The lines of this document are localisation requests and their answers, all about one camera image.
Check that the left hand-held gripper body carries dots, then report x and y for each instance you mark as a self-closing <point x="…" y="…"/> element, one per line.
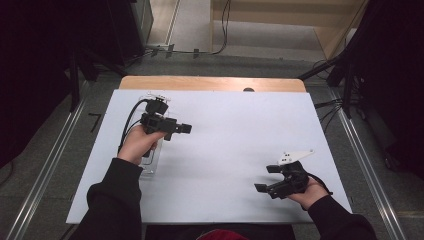
<point x="156" y="121"/>

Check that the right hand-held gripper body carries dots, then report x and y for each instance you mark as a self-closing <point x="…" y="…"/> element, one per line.
<point x="293" y="181"/>

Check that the clear plastic ball tube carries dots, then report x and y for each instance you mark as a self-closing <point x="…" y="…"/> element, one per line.
<point x="149" y="163"/>

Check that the person's right hand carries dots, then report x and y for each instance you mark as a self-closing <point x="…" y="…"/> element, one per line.
<point x="308" y="196"/>

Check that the person's left hand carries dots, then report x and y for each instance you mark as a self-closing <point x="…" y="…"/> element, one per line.
<point x="138" y="145"/>

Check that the white board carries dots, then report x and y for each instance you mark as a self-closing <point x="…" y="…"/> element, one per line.
<point x="233" y="173"/>

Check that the person's dark clothing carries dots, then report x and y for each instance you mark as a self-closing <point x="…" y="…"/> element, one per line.
<point x="266" y="232"/>

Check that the wooden table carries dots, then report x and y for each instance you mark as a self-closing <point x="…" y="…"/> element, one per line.
<point x="200" y="83"/>

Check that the person's red cap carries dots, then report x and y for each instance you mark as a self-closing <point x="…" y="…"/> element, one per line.
<point x="221" y="235"/>

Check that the black stand leg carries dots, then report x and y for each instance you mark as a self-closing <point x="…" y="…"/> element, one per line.
<point x="75" y="83"/>

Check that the black cabinet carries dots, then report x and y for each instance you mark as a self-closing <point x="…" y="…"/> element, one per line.
<point x="110" y="30"/>

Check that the black metal stand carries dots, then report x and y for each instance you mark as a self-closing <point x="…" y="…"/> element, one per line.
<point x="346" y="66"/>

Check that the light wooden furniture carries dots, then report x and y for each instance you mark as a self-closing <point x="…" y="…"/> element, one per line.
<point x="300" y="20"/>

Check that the metal floor rail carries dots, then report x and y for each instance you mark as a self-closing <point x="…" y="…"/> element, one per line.
<point x="370" y="173"/>
<point x="46" y="173"/>

